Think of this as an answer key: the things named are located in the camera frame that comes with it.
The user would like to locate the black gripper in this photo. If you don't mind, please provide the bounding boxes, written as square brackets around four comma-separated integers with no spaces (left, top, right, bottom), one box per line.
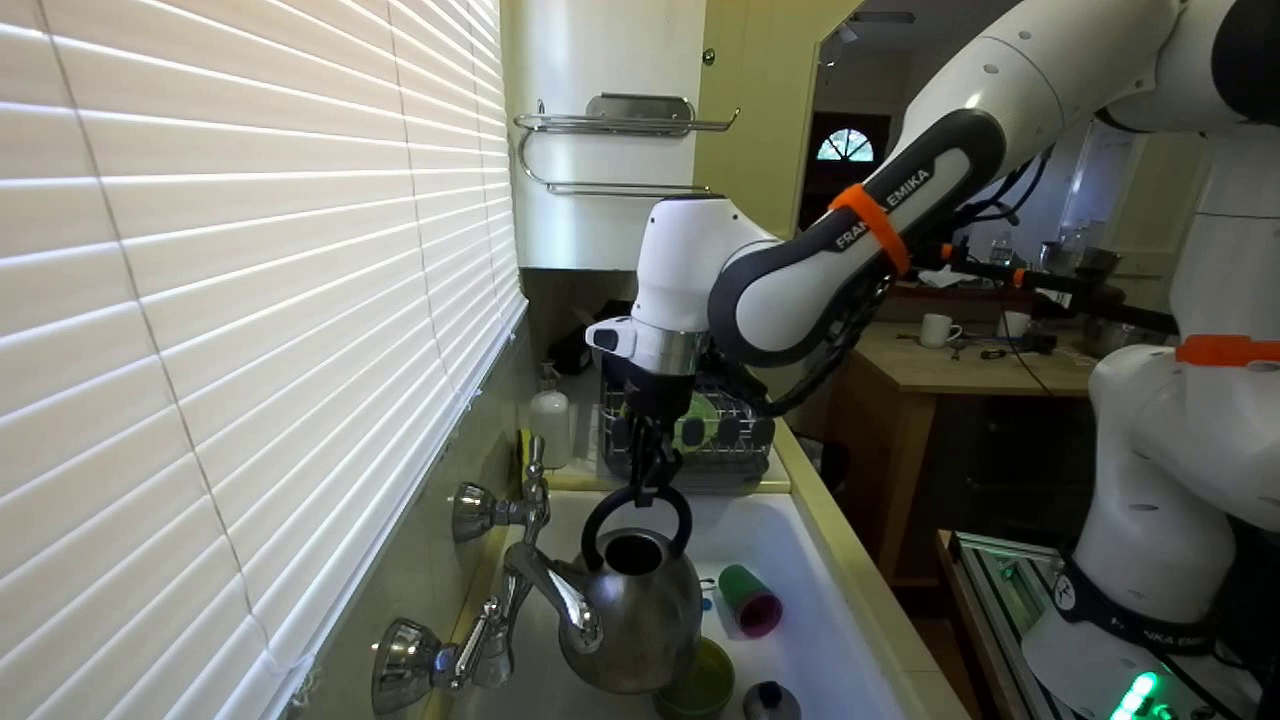
[624,371,695,511]

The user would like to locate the chrome faucet spout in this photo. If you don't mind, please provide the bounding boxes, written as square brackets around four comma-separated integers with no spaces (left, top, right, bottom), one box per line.
[495,525,608,639]

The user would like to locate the stainless steel kettle black handle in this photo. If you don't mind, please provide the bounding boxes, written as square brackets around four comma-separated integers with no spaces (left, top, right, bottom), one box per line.
[553,478,708,695]

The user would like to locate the robot base platform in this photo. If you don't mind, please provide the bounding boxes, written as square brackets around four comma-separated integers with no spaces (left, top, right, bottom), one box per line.
[934,526,1073,720]

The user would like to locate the silver kettle lid black knob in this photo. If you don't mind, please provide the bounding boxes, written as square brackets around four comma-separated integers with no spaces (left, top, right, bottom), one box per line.
[741,677,802,720]

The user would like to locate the white ceramic sink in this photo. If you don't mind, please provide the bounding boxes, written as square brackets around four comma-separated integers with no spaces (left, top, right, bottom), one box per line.
[513,485,916,720]

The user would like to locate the black dish rack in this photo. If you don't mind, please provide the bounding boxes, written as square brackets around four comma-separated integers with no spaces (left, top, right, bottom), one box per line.
[591,384,780,494]

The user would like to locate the white soap bottle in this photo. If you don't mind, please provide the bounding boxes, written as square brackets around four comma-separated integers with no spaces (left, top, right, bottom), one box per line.
[520,384,579,473]

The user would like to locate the green cup purple rim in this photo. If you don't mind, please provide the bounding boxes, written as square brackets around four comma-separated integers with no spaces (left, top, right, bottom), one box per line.
[717,559,788,639]

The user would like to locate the green round plate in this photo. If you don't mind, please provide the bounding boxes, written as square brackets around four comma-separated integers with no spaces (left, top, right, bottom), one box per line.
[654,634,741,720]

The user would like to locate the wooden table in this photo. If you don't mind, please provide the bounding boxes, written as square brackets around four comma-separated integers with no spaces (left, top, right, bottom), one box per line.
[837,314,1111,593]

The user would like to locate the metal paper towel holder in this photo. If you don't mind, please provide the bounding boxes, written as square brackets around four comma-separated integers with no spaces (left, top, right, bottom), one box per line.
[513,88,741,198]

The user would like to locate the dark door arched window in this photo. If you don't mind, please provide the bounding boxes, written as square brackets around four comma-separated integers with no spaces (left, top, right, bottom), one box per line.
[796,112,892,230]

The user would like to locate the white window blinds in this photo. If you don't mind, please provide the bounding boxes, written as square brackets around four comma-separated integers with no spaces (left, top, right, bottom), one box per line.
[0,0,533,720]

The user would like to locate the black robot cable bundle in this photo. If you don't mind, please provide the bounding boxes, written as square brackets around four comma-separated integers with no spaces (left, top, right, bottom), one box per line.
[745,257,934,415]

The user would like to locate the orange strap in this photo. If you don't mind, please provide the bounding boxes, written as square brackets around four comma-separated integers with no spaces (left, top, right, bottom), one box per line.
[829,179,916,278]
[1173,330,1280,371]

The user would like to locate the white wall cabinet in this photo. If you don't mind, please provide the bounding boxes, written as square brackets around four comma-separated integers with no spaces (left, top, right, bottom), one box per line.
[501,0,710,274]

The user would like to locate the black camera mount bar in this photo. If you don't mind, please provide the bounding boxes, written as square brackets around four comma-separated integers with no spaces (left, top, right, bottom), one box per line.
[934,251,1189,337]

